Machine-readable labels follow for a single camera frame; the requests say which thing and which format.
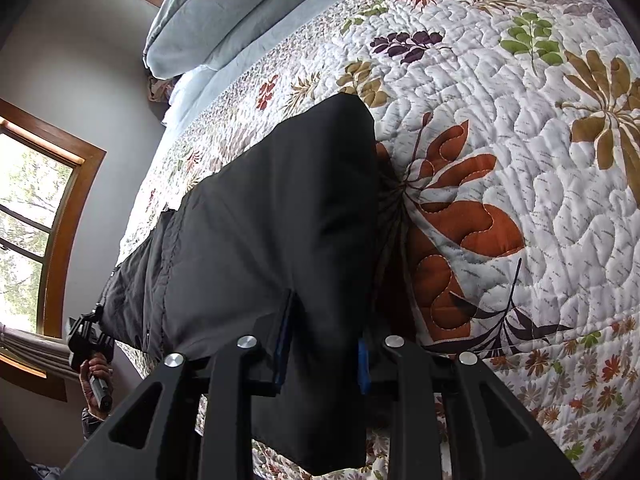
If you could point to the person's left forearm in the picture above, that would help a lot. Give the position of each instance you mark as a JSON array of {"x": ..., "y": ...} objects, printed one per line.
[{"x": 92, "y": 426}]

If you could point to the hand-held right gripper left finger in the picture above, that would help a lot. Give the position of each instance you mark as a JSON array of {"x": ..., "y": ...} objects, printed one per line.
[{"x": 284, "y": 340}]

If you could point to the pile of clothes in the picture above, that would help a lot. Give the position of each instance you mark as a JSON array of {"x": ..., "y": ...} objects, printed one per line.
[{"x": 159, "y": 91}]

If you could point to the grey striped curtain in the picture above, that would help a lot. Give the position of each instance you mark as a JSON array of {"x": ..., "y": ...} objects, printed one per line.
[{"x": 35, "y": 352}]

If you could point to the large wooden framed window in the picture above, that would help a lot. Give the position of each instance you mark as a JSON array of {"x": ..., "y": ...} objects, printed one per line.
[{"x": 75, "y": 200}]

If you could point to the black pants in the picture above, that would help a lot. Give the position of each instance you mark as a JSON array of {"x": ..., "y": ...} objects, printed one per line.
[{"x": 250, "y": 220}]

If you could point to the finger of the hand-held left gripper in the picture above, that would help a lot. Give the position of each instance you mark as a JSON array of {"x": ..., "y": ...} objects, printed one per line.
[{"x": 92, "y": 322}]

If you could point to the light blue bed sheet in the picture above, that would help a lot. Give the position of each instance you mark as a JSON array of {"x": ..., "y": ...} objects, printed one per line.
[{"x": 310, "y": 5}]

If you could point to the floral quilted bedspread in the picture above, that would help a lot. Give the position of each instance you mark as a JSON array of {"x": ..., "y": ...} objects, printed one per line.
[{"x": 500, "y": 110}]

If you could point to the stacked grey pillows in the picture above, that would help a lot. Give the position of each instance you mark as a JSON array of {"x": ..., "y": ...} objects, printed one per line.
[{"x": 190, "y": 35}]

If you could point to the person's left hand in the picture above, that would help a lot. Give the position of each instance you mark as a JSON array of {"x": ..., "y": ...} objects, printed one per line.
[{"x": 90, "y": 397}]

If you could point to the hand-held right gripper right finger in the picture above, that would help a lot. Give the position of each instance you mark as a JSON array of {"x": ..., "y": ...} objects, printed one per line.
[{"x": 363, "y": 365}]

